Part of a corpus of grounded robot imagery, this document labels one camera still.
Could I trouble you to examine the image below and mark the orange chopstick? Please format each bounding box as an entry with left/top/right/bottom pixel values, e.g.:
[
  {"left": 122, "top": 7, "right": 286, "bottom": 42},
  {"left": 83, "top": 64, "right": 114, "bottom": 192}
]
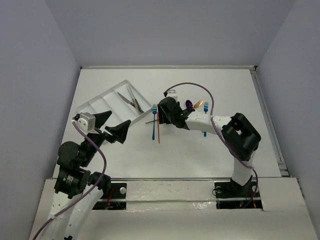
[{"left": 156, "top": 111, "right": 160, "bottom": 144}]

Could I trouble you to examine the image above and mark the blue fork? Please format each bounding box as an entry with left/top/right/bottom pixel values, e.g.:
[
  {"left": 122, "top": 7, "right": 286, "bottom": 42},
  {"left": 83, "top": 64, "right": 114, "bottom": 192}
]
[
  {"left": 203, "top": 101, "right": 209, "bottom": 114},
  {"left": 152, "top": 104, "right": 157, "bottom": 141}
]

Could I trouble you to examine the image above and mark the pink handled knife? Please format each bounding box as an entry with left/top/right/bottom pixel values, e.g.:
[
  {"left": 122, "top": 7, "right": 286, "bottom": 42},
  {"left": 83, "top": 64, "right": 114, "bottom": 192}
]
[{"left": 132, "top": 96, "right": 141, "bottom": 112}]

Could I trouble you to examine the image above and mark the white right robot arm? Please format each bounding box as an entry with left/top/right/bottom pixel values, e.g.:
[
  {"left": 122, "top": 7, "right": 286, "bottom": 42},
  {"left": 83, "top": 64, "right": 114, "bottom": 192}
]
[{"left": 157, "top": 97, "right": 261, "bottom": 198}]

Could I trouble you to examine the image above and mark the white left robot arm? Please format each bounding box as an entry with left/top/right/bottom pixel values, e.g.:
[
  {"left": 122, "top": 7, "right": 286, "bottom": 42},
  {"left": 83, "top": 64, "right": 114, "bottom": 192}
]
[{"left": 33, "top": 110, "right": 131, "bottom": 240}]

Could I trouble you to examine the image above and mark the purple spoon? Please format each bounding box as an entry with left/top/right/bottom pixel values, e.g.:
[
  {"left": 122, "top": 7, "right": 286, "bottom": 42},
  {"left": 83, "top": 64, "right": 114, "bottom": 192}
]
[{"left": 185, "top": 99, "right": 194, "bottom": 109}]

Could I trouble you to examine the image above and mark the white cutlery tray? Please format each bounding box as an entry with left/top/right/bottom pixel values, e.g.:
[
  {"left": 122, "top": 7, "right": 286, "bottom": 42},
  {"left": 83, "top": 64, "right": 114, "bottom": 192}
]
[{"left": 76, "top": 80, "right": 152, "bottom": 127}]

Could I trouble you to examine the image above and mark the gold spoon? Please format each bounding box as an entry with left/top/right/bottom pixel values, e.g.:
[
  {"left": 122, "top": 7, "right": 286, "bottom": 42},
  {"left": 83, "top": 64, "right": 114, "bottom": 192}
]
[{"left": 193, "top": 100, "right": 204, "bottom": 109}]

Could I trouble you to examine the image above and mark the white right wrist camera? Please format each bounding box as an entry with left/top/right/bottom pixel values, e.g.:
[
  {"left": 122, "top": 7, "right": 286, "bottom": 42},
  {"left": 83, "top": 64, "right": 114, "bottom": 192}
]
[{"left": 163, "top": 89, "right": 178, "bottom": 101}]

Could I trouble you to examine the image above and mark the dark handled knife in tray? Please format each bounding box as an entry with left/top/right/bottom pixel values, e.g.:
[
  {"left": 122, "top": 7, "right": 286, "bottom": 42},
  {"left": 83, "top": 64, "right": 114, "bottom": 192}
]
[{"left": 117, "top": 92, "right": 143, "bottom": 114}]

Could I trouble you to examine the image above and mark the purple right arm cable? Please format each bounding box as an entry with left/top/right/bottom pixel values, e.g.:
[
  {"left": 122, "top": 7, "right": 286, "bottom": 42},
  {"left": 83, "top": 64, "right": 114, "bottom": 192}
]
[{"left": 163, "top": 82, "right": 259, "bottom": 198}]

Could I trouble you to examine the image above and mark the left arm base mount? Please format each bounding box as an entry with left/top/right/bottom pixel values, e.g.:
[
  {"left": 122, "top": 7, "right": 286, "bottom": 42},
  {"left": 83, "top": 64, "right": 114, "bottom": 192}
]
[{"left": 93, "top": 181, "right": 127, "bottom": 210}]

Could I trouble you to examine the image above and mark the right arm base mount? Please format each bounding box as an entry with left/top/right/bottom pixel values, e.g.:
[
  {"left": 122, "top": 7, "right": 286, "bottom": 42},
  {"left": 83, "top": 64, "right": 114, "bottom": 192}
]
[{"left": 211, "top": 181, "right": 263, "bottom": 210}]

